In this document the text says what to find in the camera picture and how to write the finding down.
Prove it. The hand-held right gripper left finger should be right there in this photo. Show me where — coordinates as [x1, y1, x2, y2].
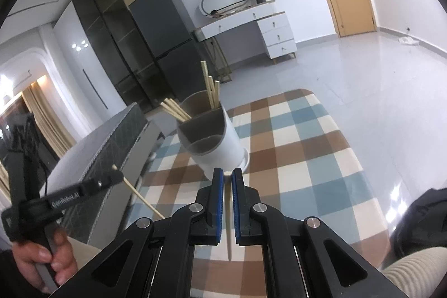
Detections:
[45, 168, 225, 298]

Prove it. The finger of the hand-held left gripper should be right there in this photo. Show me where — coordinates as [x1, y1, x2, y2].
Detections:
[80, 171, 124, 197]

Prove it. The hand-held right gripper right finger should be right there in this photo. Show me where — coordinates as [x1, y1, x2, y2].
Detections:
[232, 168, 409, 298]

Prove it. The white grey utensil holder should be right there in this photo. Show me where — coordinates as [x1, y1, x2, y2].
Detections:
[176, 91, 251, 182]

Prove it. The person's left hand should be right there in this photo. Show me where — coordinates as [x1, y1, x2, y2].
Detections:
[11, 227, 79, 292]

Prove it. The grey quilted bed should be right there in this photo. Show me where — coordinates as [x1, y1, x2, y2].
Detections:
[42, 102, 165, 247]

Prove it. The black stand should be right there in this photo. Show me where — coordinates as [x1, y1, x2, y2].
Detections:
[0, 111, 61, 180]

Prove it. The plaid tablecloth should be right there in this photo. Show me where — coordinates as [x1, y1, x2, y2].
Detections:
[119, 89, 396, 298]

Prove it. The beige curtain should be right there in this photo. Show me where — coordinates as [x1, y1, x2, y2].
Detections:
[21, 85, 76, 156]

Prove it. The white wardrobe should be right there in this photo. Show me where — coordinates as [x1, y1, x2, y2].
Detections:
[52, 1, 130, 132]

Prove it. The dark glass cabinet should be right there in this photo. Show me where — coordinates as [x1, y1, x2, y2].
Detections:
[72, 0, 158, 114]

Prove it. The dark grey refrigerator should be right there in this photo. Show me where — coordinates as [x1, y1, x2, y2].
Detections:
[127, 0, 219, 104]

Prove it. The white vanity desk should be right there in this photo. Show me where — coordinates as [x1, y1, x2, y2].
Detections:
[193, 0, 298, 66]

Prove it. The dark cloth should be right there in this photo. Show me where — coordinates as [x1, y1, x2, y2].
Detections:
[389, 187, 447, 266]

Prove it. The gold metal stool frame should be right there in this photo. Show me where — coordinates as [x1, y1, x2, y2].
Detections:
[203, 38, 234, 84]

